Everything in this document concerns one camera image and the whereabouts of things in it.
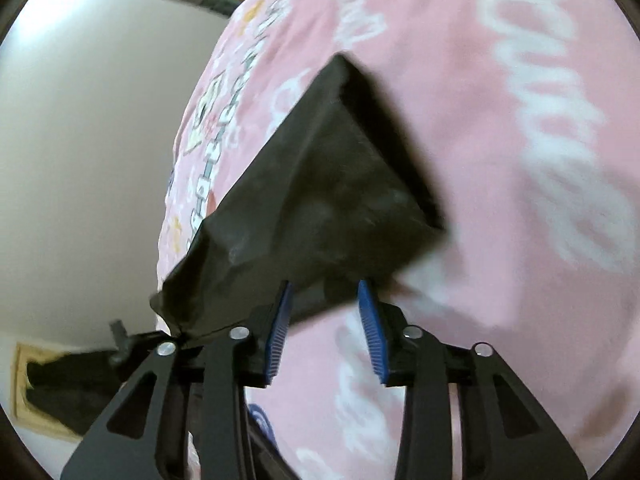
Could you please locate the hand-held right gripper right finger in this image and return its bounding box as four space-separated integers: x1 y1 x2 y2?
356 280 588 480

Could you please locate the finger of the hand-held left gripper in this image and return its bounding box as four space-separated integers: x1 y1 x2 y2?
109 319 168 366

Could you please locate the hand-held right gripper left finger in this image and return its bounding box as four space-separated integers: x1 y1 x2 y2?
60 280 293 480

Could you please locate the black leather jacket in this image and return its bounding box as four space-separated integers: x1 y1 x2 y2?
150 54 446 341

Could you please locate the beige edged dark mat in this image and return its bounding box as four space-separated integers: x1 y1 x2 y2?
12 341 126 443

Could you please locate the pink printed blanket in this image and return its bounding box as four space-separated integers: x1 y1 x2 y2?
155 0 640 480

